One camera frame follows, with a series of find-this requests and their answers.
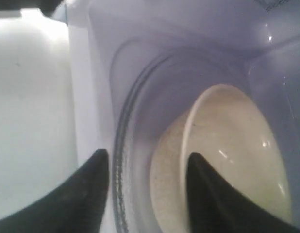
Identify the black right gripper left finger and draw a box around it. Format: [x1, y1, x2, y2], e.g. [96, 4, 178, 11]
[0, 149, 109, 233]

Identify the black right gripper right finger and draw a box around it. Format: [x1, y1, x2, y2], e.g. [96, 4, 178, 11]
[186, 152, 300, 233]

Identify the cream ceramic bowl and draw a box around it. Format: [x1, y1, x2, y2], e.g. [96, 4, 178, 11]
[150, 84, 292, 233]

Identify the white microwave oven body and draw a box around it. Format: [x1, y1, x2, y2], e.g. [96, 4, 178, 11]
[67, 0, 300, 233]

